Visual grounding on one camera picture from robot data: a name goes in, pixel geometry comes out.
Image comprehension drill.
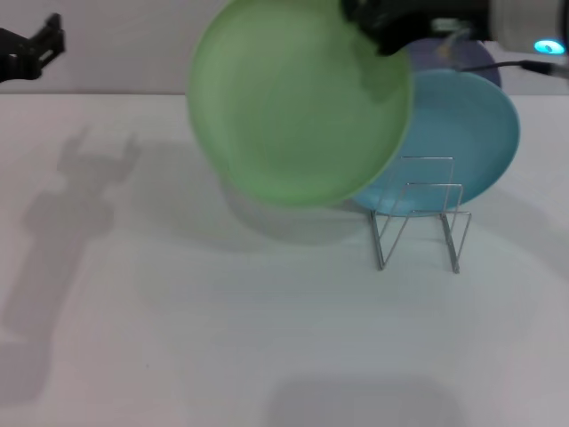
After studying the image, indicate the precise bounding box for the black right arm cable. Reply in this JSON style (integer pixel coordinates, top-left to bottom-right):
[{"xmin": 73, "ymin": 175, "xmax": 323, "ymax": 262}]
[{"xmin": 456, "ymin": 59, "xmax": 569, "ymax": 80}]

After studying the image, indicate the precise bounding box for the silver wire plate rack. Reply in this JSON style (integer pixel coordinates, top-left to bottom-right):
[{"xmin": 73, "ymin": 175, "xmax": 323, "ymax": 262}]
[{"xmin": 369, "ymin": 155, "xmax": 473, "ymax": 274}]

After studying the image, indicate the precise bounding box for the purple round plate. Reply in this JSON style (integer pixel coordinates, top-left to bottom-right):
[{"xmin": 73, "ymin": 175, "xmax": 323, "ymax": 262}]
[{"xmin": 406, "ymin": 36, "xmax": 504, "ymax": 91}]

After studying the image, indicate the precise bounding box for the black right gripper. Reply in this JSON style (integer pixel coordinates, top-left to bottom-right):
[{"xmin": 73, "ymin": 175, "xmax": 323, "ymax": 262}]
[{"xmin": 339, "ymin": 0, "xmax": 492, "ymax": 58}]

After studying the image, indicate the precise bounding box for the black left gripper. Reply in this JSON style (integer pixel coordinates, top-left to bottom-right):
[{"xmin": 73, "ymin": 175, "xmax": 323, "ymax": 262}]
[{"xmin": 0, "ymin": 12, "xmax": 68, "ymax": 84}]

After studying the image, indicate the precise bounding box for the green round plate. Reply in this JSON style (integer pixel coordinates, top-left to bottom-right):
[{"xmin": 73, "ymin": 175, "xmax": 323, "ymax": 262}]
[{"xmin": 185, "ymin": 0, "xmax": 416, "ymax": 208}]

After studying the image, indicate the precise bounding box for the light blue round plate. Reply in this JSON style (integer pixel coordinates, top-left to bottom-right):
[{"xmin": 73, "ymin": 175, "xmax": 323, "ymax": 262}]
[{"xmin": 349, "ymin": 68, "xmax": 522, "ymax": 218}]

